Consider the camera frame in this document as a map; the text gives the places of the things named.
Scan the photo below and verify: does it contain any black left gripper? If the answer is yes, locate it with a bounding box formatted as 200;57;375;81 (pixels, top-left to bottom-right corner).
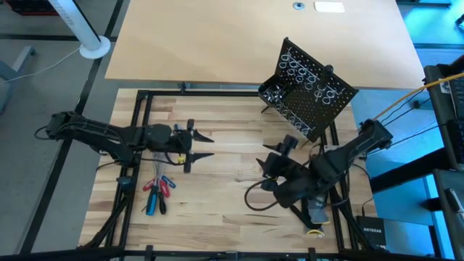
146;119;215;173

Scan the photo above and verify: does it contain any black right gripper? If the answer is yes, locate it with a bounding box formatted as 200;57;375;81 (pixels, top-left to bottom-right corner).
255;134;309;182

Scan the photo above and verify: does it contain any black peg board bin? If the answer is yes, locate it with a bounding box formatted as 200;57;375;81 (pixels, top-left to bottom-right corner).
257;72;292;109

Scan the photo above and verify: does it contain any black perforated peg board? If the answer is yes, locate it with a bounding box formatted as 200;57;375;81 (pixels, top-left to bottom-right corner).
257;36;360;144

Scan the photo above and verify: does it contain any work glove yellow cuff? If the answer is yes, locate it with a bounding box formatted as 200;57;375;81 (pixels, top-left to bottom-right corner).
306;197;331;239

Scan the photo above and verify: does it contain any light wooden side table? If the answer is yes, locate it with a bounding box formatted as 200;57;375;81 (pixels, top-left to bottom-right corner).
104;0;426;91

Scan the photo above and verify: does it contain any black network router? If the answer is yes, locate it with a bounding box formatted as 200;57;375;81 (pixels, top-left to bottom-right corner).
356;215;388;250

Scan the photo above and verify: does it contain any white card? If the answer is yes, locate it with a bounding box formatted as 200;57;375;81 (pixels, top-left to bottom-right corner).
314;1;346;14

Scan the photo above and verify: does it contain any white tower fan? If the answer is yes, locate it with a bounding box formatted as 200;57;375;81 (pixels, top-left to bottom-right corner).
48;0;112;61

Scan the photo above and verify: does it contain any black computer equipment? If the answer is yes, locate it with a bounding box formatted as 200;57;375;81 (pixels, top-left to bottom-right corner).
423;54;464;171

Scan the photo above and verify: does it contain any grey metal furniture leg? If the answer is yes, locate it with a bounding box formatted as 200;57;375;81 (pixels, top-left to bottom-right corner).
0;45;37;114

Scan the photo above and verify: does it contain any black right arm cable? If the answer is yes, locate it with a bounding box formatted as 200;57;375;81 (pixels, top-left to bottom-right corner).
244;178;282;212

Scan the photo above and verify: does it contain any small blue handled screwdriver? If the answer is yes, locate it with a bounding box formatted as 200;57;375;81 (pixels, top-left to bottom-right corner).
161;175;178;190

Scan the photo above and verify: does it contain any white floor cable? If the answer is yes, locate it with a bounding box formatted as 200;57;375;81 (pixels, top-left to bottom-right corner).
0;46;83;86

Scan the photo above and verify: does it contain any yellow cable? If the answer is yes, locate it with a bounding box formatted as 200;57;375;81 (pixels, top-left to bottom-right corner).
373;71;464;123

